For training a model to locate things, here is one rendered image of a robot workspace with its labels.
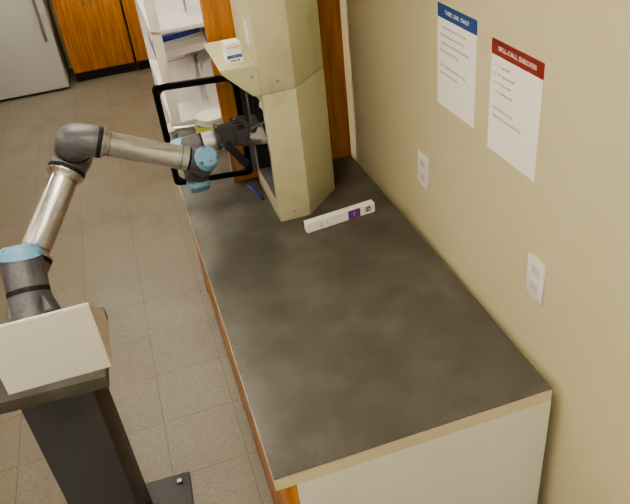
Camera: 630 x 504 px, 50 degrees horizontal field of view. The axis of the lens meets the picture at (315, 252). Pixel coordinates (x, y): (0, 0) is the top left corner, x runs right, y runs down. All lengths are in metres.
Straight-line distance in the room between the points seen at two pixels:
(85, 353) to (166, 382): 1.36
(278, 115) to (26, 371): 1.06
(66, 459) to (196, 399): 1.02
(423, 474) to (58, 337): 0.99
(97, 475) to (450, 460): 1.11
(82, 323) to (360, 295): 0.78
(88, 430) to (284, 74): 1.22
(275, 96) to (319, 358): 0.86
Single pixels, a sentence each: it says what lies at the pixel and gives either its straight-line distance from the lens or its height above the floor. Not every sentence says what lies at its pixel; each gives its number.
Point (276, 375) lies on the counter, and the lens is 1.79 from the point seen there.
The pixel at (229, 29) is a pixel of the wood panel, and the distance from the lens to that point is 2.49.
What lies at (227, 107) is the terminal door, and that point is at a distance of 2.52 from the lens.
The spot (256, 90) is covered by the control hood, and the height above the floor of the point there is 1.43.
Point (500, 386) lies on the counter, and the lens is 1.74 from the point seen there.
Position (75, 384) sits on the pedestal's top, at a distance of 1.95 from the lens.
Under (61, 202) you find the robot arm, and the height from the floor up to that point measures 1.22.
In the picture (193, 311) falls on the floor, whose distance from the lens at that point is 3.61.
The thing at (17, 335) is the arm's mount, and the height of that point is 1.12.
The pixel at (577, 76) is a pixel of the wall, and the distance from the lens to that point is 1.42.
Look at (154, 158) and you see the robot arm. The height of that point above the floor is 1.30.
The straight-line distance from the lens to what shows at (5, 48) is 7.17.
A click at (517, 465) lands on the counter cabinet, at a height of 0.69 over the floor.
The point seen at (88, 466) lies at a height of 0.56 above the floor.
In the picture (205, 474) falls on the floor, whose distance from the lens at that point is 2.85.
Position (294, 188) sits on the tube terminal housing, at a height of 1.06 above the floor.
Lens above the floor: 2.18
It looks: 34 degrees down
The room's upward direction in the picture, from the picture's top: 7 degrees counter-clockwise
